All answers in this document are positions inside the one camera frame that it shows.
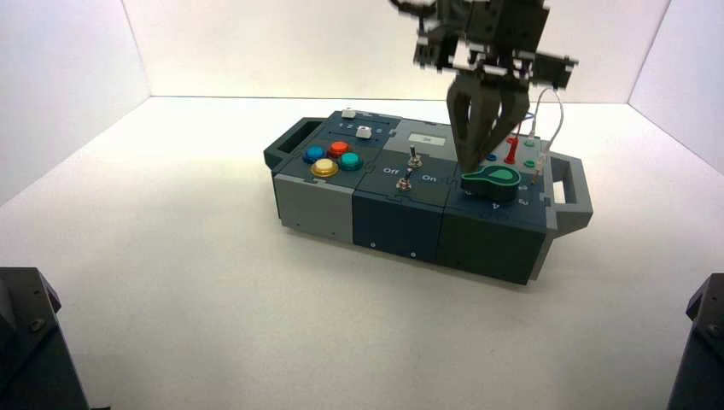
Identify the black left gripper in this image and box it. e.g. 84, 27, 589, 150
415, 22, 579, 173

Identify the green rotary knob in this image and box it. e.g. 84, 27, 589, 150
460, 166, 523, 203

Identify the dark teal grey control box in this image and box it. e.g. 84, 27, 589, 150
263, 108, 594, 286

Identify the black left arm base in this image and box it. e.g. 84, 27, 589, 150
0, 266, 91, 410

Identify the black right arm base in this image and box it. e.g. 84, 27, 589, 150
667, 272, 724, 410

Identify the yellow push button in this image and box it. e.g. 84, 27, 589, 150
310, 157, 340, 179

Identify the white plug cable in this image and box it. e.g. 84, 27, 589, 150
528, 87, 565, 173

